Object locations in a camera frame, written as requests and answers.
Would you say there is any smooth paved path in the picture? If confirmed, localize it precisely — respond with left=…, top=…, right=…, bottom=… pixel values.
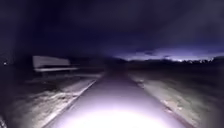
left=43, top=71, right=194, bottom=128

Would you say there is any dark distant treeline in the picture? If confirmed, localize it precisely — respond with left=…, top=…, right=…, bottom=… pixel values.
left=106, top=55, right=224, bottom=68

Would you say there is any pale gravel verge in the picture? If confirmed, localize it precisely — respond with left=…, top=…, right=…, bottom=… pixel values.
left=3, top=74, right=103, bottom=128
left=126, top=71, right=224, bottom=128

